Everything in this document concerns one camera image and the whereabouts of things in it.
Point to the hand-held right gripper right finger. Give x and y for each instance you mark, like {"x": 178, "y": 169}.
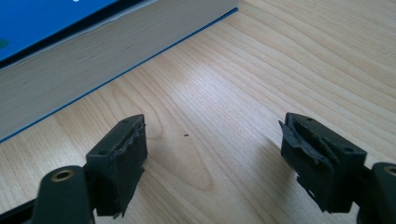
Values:
{"x": 333, "y": 177}

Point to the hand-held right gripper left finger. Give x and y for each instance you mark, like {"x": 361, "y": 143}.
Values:
{"x": 118, "y": 174}

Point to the thick blue book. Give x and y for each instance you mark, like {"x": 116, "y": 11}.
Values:
{"x": 77, "y": 62}

